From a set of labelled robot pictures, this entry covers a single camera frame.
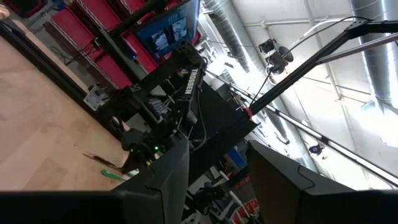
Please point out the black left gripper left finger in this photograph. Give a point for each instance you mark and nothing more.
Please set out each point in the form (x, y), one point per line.
(161, 186)

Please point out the black overhead camera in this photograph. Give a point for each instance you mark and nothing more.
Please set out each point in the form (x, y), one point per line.
(275, 62)

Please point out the blue plastic crate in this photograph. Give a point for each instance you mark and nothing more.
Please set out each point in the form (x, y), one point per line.
(236, 157)

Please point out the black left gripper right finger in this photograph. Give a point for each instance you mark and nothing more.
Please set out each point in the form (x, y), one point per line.
(280, 186)

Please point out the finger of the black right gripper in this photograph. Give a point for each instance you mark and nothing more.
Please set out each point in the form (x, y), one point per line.
(130, 163)

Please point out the silver ceiling duct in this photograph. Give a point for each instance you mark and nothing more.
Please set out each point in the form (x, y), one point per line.
(373, 46)
(224, 28)

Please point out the computer monitor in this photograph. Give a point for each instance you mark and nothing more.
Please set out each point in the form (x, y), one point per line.
(168, 34)

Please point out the white metal bracket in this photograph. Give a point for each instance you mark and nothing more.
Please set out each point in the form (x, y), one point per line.
(94, 99)

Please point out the red plastic bin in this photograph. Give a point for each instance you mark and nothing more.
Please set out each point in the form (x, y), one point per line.
(140, 53)
(113, 71)
(135, 4)
(74, 31)
(25, 6)
(99, 12)

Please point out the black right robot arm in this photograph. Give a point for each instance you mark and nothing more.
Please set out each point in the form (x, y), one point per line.
(186, 93)

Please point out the red tape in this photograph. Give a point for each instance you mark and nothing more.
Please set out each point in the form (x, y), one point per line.
(248, 112)

